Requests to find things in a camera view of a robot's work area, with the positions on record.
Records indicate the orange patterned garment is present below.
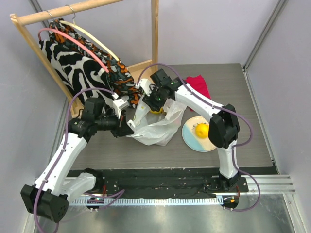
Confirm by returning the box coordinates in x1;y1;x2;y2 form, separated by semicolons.
49;18;141;108

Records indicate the white plastic bag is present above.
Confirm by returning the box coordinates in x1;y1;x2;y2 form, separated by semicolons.
129;99;186;146

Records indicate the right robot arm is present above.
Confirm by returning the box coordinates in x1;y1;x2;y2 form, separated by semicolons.
136;69;240;192

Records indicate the yellow fake lemon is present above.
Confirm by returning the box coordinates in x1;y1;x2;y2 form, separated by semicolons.
150;108;163;114

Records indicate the wooden clothes rack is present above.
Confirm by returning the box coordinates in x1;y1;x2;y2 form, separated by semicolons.
10;0;159;117

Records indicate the white slotted cable duct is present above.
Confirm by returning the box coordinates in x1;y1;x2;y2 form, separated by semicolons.
70;196;223;206

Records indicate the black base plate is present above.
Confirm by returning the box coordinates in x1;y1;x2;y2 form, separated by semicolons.
68;166;249;198

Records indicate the pink hanger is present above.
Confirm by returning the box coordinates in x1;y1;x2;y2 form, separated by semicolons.
38;28;109;73

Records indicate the blue and cream plate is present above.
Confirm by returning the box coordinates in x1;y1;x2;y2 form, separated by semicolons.
182;116;216;152

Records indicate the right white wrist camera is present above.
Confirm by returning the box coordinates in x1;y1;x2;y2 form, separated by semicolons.
136;79;157;97

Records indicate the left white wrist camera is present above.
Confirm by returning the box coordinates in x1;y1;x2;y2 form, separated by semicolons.
112;96;129;119

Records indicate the red cloth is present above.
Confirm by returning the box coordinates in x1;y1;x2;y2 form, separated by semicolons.
185;75;211;99

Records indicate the yellow fake orange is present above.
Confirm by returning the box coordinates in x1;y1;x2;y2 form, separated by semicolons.
195;123;209;138

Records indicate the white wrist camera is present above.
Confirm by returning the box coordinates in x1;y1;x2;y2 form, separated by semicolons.
136;79;157;97
112;96;129;119

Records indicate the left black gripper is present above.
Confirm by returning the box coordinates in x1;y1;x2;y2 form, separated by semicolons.
95;109;134;138

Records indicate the aluminium rail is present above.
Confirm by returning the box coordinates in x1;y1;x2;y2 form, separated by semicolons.
34;174;296;195

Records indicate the cream hanger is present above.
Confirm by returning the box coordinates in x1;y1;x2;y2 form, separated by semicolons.
59;20;120;61

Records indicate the black white zebra garment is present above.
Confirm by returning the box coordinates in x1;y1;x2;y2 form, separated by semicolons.
39;40;112;96

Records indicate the purple cable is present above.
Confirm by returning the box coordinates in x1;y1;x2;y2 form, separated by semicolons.
33;87;126;233
137;63;262;213

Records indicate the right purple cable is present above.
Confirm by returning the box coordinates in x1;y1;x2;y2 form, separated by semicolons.
137;63;262;213

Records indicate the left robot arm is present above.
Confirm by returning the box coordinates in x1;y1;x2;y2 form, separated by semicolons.
21;98;133;223

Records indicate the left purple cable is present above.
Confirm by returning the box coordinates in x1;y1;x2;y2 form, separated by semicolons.
33;87;126;233

